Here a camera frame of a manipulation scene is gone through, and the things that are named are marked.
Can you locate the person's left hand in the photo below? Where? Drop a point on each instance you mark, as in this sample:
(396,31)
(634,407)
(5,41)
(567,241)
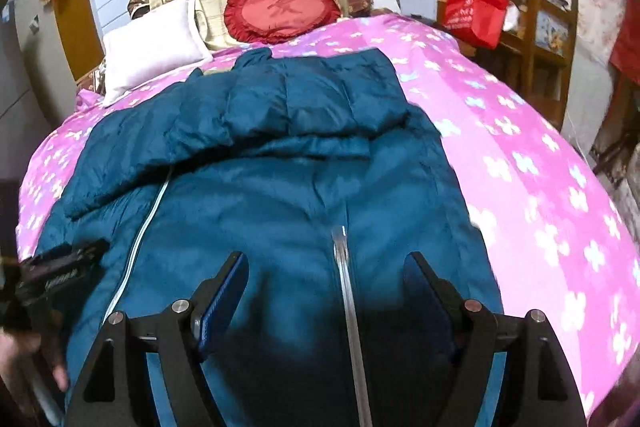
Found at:
(59,372)

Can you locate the red hanging cloth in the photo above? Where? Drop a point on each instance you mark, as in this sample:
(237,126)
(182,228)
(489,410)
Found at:
(627,42)

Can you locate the pink flower-print bedsheet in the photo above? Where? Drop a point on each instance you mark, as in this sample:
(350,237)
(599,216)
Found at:
(525,187)

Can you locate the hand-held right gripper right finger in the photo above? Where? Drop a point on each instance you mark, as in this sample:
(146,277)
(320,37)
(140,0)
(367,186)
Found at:
(427,302)

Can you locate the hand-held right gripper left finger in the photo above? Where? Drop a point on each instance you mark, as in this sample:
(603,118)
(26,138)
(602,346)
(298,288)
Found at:
(222,302)

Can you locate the black stand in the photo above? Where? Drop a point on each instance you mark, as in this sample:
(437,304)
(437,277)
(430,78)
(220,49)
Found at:
(612,154)

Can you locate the red shopping bag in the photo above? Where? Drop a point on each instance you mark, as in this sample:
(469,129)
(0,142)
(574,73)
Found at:
(475,17)

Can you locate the teal down jacket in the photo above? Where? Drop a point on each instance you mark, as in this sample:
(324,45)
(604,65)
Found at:
(280,187)

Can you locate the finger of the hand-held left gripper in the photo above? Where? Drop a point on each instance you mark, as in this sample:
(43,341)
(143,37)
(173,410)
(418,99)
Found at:
(87,252)

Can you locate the white pillow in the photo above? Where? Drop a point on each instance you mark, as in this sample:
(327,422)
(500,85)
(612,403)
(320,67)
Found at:
(145,52)

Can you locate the red ruffled pillow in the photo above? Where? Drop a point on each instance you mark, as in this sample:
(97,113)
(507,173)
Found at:
(280,12)

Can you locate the wooden shelf unit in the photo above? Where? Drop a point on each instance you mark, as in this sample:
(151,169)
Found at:
(530,57)

